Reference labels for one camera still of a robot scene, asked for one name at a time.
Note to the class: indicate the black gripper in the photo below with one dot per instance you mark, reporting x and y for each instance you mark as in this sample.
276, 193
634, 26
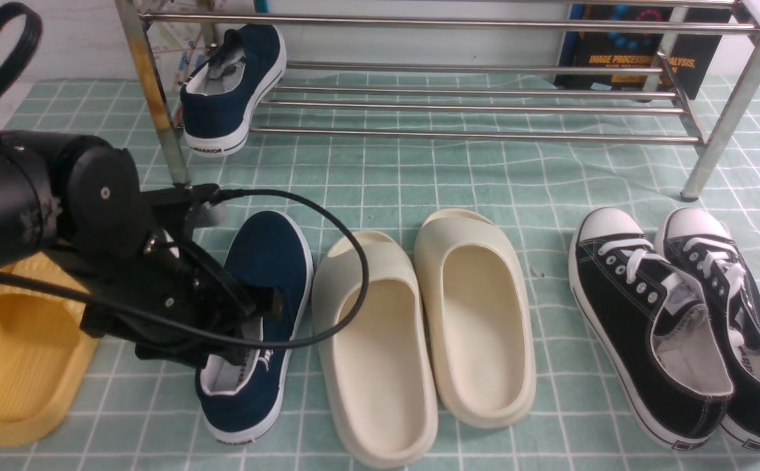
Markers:
133, 249

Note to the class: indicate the navy slip-on shoe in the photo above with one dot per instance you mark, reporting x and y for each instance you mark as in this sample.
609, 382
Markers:
242, 402
221, 95

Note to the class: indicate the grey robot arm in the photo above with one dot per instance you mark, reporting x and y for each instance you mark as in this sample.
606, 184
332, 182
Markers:
39, 171

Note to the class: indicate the steel shoe rack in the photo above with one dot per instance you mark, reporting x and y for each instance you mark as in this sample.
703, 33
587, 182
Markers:
662, 95

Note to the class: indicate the left cream slipper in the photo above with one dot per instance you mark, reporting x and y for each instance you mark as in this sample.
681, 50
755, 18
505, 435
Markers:
377, 372

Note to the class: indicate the cream slipper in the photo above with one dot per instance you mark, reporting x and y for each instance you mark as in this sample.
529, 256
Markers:
478, 316
377, 372

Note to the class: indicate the green checked cloth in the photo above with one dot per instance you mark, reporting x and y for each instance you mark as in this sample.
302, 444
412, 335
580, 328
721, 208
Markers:
139, 415

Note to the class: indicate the right yellow slipper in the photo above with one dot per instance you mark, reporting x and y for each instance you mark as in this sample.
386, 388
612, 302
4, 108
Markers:
44, 356

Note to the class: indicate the right cream slipper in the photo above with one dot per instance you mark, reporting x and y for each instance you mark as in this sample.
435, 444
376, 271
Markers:
478, 316

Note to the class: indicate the white printed map sheet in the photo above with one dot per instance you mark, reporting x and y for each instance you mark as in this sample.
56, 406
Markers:
179, 48

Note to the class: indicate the teal vertical pole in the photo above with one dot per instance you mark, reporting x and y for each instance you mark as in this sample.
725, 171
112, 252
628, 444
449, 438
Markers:
261, 6

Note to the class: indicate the left black canvas sneaker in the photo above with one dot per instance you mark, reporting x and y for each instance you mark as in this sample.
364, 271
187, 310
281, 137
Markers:
653, 322

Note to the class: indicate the black canvas sneaker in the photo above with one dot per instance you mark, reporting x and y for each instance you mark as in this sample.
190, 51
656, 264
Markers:
697, 243
653, 322

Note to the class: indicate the dark image processing book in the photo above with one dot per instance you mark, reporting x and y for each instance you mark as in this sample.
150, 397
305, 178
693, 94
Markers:
690, 56

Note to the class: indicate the right black canvas sneaker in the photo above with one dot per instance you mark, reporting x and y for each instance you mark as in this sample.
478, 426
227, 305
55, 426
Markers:
697, 243

